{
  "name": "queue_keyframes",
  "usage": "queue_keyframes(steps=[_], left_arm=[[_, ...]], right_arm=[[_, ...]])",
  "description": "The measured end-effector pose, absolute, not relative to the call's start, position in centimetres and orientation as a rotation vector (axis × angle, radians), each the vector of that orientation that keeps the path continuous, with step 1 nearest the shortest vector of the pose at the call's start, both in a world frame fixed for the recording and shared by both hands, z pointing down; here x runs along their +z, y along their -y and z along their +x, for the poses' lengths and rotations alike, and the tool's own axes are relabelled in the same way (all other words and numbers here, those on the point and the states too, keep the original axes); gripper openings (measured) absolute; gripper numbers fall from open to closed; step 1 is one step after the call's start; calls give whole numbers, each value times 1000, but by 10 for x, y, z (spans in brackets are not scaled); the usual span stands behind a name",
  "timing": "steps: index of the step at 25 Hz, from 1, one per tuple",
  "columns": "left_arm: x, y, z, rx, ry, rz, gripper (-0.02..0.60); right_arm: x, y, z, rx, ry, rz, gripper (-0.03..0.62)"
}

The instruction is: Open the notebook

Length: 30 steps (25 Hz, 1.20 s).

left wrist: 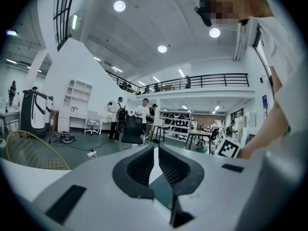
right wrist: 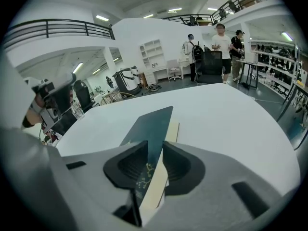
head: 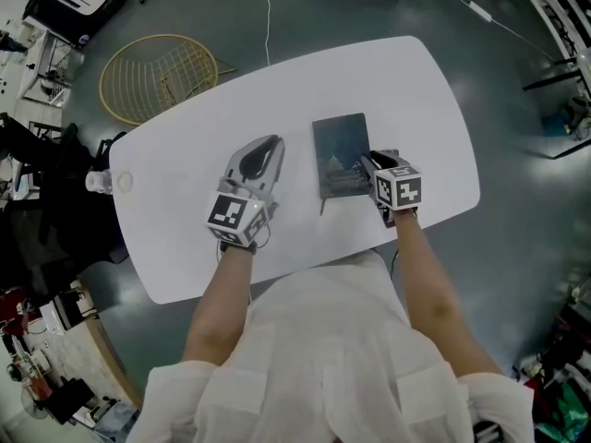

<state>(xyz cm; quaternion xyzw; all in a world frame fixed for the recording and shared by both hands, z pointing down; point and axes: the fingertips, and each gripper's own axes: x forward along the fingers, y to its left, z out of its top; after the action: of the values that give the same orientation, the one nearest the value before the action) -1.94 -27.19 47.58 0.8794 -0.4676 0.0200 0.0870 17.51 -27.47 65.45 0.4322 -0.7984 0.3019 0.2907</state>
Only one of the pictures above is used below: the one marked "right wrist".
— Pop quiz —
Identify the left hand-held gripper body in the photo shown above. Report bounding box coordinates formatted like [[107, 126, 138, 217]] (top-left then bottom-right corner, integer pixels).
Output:
[[24, 72, 78, 130]]

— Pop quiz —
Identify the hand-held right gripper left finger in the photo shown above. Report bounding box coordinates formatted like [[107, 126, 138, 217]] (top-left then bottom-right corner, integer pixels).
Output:
[[56, 140, 149, 231]]

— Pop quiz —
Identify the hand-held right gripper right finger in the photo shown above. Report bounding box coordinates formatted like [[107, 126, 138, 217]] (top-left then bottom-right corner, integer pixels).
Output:
[[144, 140, 285, 231]]

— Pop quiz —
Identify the dark green notebook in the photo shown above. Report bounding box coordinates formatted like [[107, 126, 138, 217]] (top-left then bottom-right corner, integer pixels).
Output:
[[119, 105, 180, 227]]

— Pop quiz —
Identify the person's left forearm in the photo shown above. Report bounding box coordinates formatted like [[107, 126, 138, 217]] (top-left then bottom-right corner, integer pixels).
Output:
[[21, 100, 45, 130]]

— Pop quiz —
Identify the black racing chair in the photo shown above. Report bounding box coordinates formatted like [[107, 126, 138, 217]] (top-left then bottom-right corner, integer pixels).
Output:
[[73, 79, 94, 113]]

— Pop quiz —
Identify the black balcony railing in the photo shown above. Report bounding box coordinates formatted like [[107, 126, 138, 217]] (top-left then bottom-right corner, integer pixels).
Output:
[[1, 18, 116, 50], [166, 0, 275, 26]]

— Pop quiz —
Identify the black and white machine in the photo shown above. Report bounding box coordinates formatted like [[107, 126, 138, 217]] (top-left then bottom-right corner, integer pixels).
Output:
[[112, 65, 142, 96]]

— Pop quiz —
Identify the white desk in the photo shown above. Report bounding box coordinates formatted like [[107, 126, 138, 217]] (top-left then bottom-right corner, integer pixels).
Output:
[[143, 65, 169, 84]]

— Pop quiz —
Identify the white shelf cabinet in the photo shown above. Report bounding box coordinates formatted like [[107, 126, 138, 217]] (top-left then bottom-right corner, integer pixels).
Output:
[[139, 39, 167, 70]]

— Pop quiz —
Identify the white swivel chair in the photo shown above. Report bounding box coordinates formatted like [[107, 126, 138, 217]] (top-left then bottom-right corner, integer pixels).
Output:
[[166, 59, 185, 82]]

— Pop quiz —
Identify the black-legged table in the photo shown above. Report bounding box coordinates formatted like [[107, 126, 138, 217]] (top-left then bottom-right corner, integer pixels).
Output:
[[236, 58, 266, 90], [276, 80, 308, 131]]

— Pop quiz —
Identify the black mesh office chair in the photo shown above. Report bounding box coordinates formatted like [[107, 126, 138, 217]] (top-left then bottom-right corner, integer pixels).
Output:
[[194, 50, 226, 85]]

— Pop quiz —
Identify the black backpack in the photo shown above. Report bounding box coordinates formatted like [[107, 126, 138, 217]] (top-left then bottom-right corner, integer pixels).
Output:
[[191, 41, 204, 63]]

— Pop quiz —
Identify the white storage rack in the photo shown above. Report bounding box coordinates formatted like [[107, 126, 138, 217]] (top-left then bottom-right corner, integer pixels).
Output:
[[249, 40, 304, 97]]

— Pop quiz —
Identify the wooden hoop frame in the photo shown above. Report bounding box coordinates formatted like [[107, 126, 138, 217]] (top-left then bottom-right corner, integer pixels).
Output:
[[99, 91, 138, 106]]

